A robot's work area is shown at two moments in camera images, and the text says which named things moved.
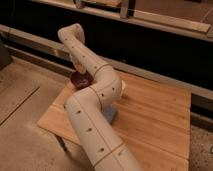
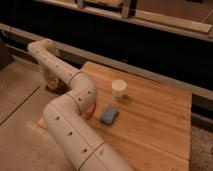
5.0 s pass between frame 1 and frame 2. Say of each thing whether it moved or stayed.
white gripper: moved
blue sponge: stayed
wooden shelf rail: stayed
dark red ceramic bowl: moved
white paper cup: stayed
